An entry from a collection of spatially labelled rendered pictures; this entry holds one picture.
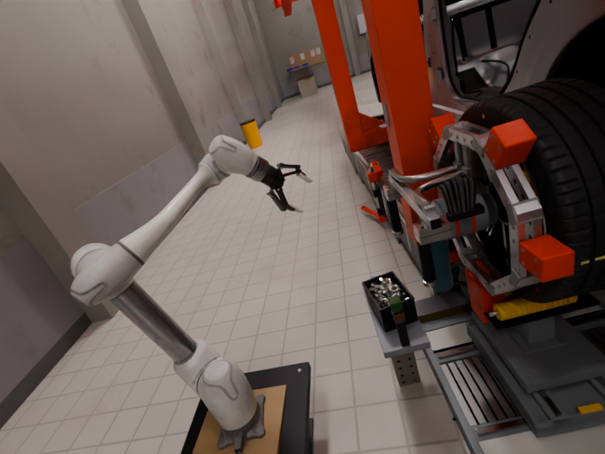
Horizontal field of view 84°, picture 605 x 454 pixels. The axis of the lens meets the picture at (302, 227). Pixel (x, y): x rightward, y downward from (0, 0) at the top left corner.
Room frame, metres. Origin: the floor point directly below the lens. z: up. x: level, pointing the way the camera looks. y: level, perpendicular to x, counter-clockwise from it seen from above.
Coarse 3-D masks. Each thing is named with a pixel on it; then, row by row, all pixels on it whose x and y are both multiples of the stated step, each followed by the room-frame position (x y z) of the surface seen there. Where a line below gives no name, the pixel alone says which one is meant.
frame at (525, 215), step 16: (448, 128) 1.03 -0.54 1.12; (464, 128) 1.02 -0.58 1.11; (480, 128) 0.92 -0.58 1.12; (448, 144) 1.07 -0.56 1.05; (464, 144) 0.93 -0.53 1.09; (480, 144) 0.83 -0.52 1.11; (448, 160) 1.17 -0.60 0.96; (496, 176) 0.77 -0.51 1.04; (512, 176) 0.76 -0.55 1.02; (512, 192) 0.72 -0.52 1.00; (528, 192) 0.71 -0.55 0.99; (512, 208) 0.70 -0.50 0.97; (528, 208) 0.68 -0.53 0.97; (512, 224) 0.70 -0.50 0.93; (528, 224) 0.70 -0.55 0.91; (512, 240) 0.71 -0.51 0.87; (464, 256) 1.03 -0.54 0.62; (480, 256) 1.00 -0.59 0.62; (512, 256) 0.71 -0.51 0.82; (480, 272) 0.92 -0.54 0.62; (496, 272) 0.89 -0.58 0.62; (512, 272) 0.71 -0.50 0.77; (528, 272) 0.69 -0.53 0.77; (496, 288) 0.81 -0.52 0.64; (512, 288) 0.72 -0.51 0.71
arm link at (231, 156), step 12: (216, 144) 1.17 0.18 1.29; (228, 144) 1.17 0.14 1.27; (240, 144) 1.20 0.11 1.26; (216, 156) 1.17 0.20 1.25; (228, 156) 1.16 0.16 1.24; (240, 156) 1.17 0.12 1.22; (252, 156) 1.20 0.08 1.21; (228, 168) 1.20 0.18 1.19; (240, 168) 1.18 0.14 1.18; (252, 168) 1.19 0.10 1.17
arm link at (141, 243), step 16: (208, 160) 1.28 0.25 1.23; (208, 176) 1.26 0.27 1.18; (224, 176) 1.28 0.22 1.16; (192, 192) 1.18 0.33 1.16; (176, 208) 1.07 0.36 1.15; (160, 224) 1.00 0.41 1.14; (128, 240) 0.94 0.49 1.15; (144, 240) 0.95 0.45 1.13; (160, 240) 0.98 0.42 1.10; (144, 256) 0.93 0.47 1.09
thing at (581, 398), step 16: (480, 336) 1.07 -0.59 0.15; (480, 352) 1.03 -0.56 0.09; (496, 352) 0.96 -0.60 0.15; (496, 368) 0.89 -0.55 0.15; (512, 384) 0.82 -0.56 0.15; (576, 384) 0.74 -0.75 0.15; (592, 384) 0.71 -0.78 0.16; (512, 400) 0.79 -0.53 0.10; (528, 400) 0.74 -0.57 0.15; (544, 400) 0.71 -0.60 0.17; (560, 400) 0.71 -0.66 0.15; (576, 400) 0.69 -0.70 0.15; (592, 400) 0.68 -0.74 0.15; (528, 416) 0.69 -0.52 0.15; (544, 416) 0.68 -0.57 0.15; (560, 416) 0.65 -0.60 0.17; (576, 416) 0.64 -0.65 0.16; (592, 416) 0.63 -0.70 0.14; (544, 432) 0.65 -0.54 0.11; (560, 432) 0.64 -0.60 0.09
